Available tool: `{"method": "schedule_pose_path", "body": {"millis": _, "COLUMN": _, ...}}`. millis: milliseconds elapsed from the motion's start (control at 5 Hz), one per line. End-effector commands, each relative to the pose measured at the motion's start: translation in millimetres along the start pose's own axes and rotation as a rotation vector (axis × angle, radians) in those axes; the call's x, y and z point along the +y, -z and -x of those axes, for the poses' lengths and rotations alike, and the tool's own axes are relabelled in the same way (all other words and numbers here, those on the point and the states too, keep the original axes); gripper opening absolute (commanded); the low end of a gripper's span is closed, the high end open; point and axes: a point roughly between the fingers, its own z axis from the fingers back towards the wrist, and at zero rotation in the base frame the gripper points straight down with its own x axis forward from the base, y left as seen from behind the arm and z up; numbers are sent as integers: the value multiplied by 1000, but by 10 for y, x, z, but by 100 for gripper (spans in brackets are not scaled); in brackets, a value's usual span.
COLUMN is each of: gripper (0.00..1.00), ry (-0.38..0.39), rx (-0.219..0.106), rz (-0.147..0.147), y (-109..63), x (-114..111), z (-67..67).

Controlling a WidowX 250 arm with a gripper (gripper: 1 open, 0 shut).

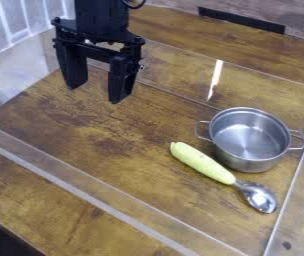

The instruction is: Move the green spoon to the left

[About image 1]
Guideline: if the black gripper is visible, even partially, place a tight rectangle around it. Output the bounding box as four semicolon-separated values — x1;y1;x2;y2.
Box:
52;0;146;104

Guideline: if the small stainless steel pot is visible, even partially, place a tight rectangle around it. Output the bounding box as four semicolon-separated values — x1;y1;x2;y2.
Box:
195;107;304;173

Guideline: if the clear acrylic back barrier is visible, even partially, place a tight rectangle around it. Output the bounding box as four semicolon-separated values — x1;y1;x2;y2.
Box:
138;40;304;133

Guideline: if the clear acrylic front barrier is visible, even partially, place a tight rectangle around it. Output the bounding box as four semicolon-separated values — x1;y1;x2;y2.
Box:
0;130;249;256

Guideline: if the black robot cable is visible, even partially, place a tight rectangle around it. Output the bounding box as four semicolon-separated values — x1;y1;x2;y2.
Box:
122;0;148;10

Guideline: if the black wall slot strip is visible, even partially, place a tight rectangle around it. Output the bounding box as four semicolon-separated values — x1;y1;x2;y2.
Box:
198;6;286;35

